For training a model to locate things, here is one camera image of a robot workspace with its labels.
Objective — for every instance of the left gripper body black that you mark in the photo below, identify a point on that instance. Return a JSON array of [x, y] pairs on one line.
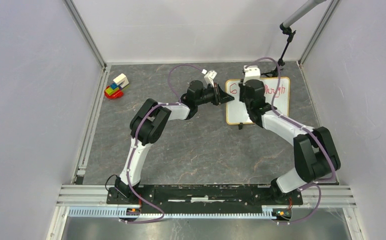
[[211, 95]]

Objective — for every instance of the white whiteboard yellow frame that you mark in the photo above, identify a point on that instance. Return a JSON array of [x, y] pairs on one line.
[[274, 92]]

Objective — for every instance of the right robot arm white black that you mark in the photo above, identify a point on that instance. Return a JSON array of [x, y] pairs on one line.
[[315, 155]]

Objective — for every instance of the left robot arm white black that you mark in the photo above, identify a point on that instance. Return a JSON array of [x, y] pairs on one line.
[[150, 121]]

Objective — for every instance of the colourful toy block stack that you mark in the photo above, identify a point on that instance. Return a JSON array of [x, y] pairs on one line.
[[115, 89]]

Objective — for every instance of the grey pole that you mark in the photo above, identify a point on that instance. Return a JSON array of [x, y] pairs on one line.
[[299, 13]]

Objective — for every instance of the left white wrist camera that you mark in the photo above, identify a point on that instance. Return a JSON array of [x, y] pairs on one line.
[[209, 76]]

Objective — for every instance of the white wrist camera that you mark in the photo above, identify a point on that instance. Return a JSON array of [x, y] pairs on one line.
[[209, 76], [251, 72]]

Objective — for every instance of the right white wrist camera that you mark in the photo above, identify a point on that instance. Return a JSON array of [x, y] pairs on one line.
[[251, 72]]

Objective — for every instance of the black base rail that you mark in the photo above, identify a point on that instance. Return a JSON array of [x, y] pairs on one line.
[[205, 198]]

